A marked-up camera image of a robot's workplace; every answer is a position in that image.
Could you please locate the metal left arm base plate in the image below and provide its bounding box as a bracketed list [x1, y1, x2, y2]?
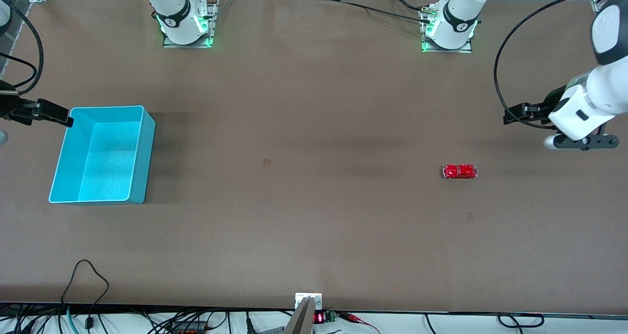
[420, 4, 474, 54]

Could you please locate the long black table cable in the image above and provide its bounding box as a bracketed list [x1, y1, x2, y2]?
[324, 0, 435, 25]

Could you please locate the thin black looped cable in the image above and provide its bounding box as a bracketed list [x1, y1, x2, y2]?
[61, 259, 109, 334]

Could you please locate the red clip wire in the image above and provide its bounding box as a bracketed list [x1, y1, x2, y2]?
[339, 312, 381, 334]

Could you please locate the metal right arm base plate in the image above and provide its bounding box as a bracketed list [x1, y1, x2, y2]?
[162, 0, 219, 49]

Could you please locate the red beetle toy car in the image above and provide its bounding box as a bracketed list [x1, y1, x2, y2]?
[443, 164, 478, 180]

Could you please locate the black coiled cable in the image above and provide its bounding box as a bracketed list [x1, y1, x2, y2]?
[497, 313, 545, 329]

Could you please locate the blue plastic box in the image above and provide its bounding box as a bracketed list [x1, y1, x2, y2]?
[49, 105, 156, 205]

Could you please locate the black power strip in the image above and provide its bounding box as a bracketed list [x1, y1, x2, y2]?
[169, 321, 209, 334]

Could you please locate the grey aluminium camera bar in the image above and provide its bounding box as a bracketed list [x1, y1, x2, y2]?
[284, 297, 314, 334]

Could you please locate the white mounting bracket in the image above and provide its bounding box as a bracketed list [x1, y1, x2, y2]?
[294, 293, 323, 310]

